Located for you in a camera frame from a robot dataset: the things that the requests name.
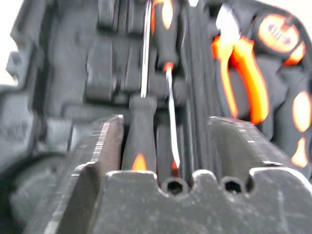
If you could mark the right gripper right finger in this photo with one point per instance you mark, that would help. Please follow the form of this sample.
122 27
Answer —
239 146

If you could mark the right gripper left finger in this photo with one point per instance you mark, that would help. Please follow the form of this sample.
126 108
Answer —
97 170

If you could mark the black plastic tool case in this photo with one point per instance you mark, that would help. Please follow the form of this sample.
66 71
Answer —
73 73

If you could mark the orange black tape measure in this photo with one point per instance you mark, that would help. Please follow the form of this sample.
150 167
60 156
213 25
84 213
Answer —
278 31

